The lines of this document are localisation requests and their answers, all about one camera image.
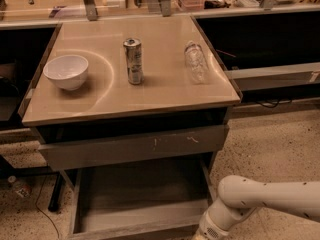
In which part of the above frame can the grey drawer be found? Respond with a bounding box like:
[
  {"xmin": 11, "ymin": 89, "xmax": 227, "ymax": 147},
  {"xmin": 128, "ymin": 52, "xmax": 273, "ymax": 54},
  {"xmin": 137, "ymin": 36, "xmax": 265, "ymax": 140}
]
[
  {"xmin": 68, "ymin": 156, "xmax": 214, "ymax": 240},
  {"xmin": 39, "ymin": 125, "xmax": 229, "ymax": 171}
]

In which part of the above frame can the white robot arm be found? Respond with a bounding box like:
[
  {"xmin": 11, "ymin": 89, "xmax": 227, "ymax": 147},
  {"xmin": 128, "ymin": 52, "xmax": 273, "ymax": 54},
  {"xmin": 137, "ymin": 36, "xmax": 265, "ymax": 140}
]
[{"xmin": 192, "ymin": 175, "xmax": 320, "ymax": 240}]

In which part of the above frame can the grey drawer cabinet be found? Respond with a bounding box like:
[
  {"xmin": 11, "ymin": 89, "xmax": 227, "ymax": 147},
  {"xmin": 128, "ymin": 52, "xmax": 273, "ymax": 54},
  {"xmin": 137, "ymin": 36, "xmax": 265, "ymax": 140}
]
[{"xmin": 18, "ymin": 15, "xmax": 243, "ymax": 240}]

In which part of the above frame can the grey top drawer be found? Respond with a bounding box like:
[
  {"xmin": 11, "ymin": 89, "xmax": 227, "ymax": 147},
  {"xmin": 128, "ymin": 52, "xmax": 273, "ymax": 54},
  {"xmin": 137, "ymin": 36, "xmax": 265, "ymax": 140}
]
[{"xmin": 39, "ymin": 125, "xmax": 229, "ymax": 171}]

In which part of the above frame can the clear plastic bottle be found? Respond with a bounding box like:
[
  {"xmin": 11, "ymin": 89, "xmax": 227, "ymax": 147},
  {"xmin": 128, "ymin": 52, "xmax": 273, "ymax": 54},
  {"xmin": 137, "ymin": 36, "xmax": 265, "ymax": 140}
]
[{"xmin": 184, "ymin": 41, "xmax": 208, "ymax": 84}]

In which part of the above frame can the silver drink can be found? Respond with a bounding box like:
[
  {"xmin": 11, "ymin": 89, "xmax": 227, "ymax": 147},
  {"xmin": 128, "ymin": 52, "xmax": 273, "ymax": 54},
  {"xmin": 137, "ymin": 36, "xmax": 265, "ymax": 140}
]
[{"xmin": 123, "ymin": 38, "xmax": 144, "ymax": 85}]

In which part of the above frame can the white ceramic bowl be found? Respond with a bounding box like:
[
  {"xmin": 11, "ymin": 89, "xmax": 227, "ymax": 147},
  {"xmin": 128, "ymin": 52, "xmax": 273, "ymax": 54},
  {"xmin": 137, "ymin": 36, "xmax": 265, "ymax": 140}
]
[{"xmin": 43, "ymin": 55, "xmax": 89, "ymax": 91}]

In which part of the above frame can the black metal table leg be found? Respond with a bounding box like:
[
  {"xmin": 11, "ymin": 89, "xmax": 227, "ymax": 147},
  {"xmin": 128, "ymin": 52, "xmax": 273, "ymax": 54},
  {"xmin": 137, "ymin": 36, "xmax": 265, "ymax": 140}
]
[{"xmin": 48, "ymin": 174, "xmax": 64, "ymax": 212}]

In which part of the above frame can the small floor bottle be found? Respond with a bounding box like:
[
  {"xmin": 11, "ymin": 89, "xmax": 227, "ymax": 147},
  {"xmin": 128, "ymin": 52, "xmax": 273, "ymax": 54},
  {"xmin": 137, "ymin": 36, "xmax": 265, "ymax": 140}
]
[{"xmin": 8, "ymin": 176, "xmax": 32, "ymax": 198}]

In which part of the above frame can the grey metal shelf rail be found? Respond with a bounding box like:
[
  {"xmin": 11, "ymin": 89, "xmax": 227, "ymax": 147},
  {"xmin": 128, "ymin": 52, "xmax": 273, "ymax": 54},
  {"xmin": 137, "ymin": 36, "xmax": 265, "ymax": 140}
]
[{"xmin": 225, "ymin": 62, "xmax": 320, "ymax": 91}]

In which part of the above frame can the black floor cable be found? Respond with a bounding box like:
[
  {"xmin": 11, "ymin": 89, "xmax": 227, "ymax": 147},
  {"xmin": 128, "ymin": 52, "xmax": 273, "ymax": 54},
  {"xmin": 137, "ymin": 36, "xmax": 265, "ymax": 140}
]
[{"xmin": 34, "ymin": 173, "xmax": 62, "ymax": 240}]

